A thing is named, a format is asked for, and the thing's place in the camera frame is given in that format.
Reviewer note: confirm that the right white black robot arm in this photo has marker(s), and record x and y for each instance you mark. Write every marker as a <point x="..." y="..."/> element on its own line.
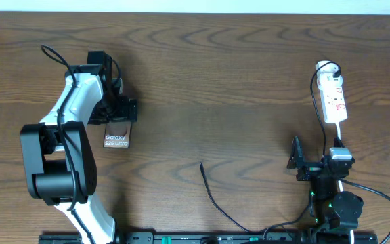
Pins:
<point x="336" y="211"/>

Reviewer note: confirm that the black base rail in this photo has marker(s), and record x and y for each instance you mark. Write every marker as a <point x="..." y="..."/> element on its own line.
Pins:
<point x="272" y="237"/>

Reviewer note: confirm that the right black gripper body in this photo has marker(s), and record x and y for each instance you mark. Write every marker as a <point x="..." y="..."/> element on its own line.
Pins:
<point x="309" y="173"/>

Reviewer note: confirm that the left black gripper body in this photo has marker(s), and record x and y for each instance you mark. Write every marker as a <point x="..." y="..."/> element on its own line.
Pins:
<point x="115" y="108"/>

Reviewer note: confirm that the white power strip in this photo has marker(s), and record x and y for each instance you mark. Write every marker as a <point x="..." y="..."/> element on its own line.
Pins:
<point x="329" y="82"/>

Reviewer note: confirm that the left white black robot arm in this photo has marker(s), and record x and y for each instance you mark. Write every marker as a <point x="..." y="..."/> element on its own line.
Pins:
<point x="58" y="159"/>

